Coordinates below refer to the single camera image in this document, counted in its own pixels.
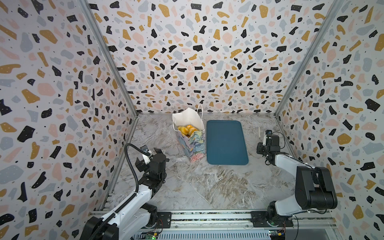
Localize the twisted glazed pastry bread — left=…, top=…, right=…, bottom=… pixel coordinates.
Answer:
left=178, top=126, right=189, bottom=136

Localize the small striped bun top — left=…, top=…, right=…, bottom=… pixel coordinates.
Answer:
left=186, top=125, right=198, bottom=136

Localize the floral paper bag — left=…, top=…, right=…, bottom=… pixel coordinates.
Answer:
left=172, top=104, right=206, bottom=163

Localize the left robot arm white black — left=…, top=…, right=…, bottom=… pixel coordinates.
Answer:
left=80, top=150, right=169, bottom=240

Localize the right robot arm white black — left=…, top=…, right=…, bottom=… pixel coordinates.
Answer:
left=251, top=130, right=338, bottom=228

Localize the teal rectangular tray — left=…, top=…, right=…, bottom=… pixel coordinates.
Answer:
left=206, top=120, right=249, bottom=166

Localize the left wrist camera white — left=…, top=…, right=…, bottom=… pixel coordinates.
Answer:
left=140, top=145, right=154, bottom=165

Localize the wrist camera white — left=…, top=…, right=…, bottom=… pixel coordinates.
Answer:
left=263, top=130, right=273, bottom=147
left=140, top=145, right=154, bottom=165

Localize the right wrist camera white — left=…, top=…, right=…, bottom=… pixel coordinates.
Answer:
left=263, top=130, right=273, bottom=147

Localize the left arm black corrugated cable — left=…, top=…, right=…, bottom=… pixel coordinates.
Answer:
left=88, top=143, right=151, bottom=240

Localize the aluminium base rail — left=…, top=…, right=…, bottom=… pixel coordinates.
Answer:
left=80, top=209, right=340, bottom=240

